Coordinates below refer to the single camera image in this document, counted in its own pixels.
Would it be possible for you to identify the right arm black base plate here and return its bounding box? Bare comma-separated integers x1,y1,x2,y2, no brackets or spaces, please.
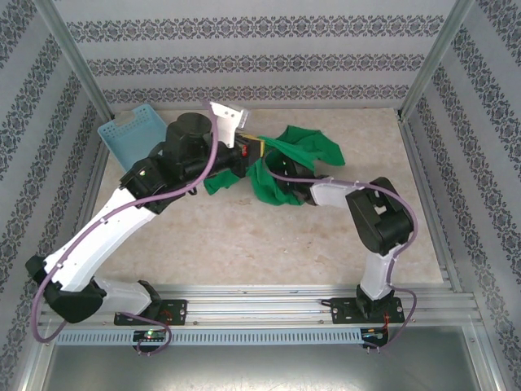
331,297,404,326

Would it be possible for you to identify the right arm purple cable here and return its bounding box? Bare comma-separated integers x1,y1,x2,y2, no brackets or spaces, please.
264,160,419,355

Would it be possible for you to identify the light blue perforated plastic basket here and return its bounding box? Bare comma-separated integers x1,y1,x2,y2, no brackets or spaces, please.
97,104,169,172

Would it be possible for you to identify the slotted grey cable duct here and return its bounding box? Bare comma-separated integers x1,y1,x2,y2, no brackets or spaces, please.
55,328,363,346

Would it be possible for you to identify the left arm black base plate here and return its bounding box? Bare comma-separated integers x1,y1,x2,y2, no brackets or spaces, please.
113,299,188,327

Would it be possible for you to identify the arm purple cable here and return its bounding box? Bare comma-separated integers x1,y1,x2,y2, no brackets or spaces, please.
31,99,224,358
264,160,419,355

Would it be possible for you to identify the green t-shirt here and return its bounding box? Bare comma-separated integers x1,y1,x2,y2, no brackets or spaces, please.
203,125,346,207

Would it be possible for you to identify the aluminium side rail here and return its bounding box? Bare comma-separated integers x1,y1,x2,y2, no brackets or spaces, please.
56,117,112,297
396,108,465,293

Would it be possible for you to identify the aluminium mounting rail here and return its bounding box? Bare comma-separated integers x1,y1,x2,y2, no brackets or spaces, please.
40,284,484,327

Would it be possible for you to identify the grey metal sheet panel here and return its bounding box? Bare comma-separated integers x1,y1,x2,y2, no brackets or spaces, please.
40,344,496,391

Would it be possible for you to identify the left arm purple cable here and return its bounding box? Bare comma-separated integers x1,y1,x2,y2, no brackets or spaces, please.
31,99,224,358

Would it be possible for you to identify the aluminium frame post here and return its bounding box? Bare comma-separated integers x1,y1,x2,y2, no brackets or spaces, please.
36,0,113,118
400,0,475,120

